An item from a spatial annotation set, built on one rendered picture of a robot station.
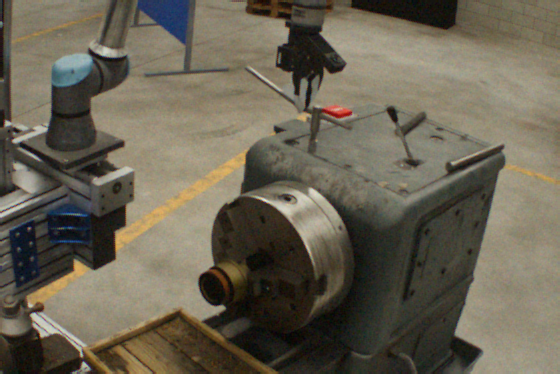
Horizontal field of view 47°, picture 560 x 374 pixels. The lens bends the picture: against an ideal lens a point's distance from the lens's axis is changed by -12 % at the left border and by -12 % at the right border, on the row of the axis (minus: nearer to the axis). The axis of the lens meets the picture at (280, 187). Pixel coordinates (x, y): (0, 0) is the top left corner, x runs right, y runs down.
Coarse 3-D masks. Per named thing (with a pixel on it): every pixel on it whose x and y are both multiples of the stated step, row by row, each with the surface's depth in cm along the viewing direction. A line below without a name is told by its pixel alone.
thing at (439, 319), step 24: (456, 288) 190; (432, 312) 180; (456, 312) 197; (288, 336) 175; (312, 336) 169; (408, 336) 177; (432, 336) 190; (360, 360) 160; (384, 360) 171; (432, 360) 201
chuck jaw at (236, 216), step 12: (228, 204) 154; (240, 204) 151; (228, 216) 148; (240, 216) 150; (228, 228) 149; (240, 228) 149; (228, 240) 147; (240, 240) 148; (252, 240) 150; (228, 252) 145; (240, 252) 147; (252, 252) 149
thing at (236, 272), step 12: (216, 264) 144; (228, 264) 144; (240, 264) 146; (204, 276) 142; (216, 276) 140; (228, 276) 141; (240, 276) 142; (204, 288) 144; (216, 288) 146; (228, 288) 140; (240, 288) 142; (216, 300) 142; (228, 300) 143; (240, 300) 146
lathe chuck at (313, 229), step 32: (256, 192) 150; (288, 192) 149; (256, 224) 149; (288, 224) 142; (320, 224) 145; (256, 256) 157; (288, 256) 145; (320, 256) 142; (256, 320) 158; (288, 320) 150
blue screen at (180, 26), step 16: (80, 0) 940; (144, 0) 753; (160, 0) 694; (176, 0) 645; (192, 0) 603; (160, 16) 697; (176, 16) 648; (192, 16) 610; (176, 32) 651; (192, 32) 618
